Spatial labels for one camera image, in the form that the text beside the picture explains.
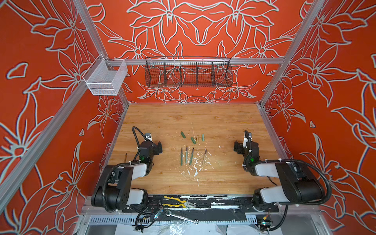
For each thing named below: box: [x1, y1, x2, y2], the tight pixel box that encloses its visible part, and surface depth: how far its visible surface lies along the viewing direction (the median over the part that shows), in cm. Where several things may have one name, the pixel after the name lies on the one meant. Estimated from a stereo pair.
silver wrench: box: [165, 209, 200, 225], surface depth 71 cm
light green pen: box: [185, 145, 189, 165], surface depth 92 cm
